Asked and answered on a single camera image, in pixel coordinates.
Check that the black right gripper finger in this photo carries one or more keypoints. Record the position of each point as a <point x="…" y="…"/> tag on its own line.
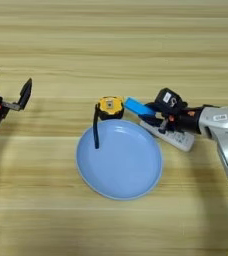
<point x="152" y="106"/>
<point x="152" y="121"/>

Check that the yellow black tape measure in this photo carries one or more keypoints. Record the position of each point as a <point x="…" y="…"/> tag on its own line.
<point x="110" y="106"/>

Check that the light blue round plate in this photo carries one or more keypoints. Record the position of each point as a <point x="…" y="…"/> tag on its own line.
<point x="122" y="166"/>

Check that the white remote control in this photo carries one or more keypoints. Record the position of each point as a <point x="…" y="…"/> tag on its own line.
<point x="179" y="138"/>

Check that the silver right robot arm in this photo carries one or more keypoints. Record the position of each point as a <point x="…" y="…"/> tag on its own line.
<point x="226" y="140"/>

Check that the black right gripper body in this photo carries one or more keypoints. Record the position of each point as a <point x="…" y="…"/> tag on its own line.
<point x="186" y="120"/>

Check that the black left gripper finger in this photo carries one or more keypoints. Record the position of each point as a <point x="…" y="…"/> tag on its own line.
<point x="26" y="91"/>

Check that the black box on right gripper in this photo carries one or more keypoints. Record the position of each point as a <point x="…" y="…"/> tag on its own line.
<point x="167" y="98"/>

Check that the small blue rectangular block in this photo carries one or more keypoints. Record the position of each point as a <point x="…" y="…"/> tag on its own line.
<point x="136" y="106"/>

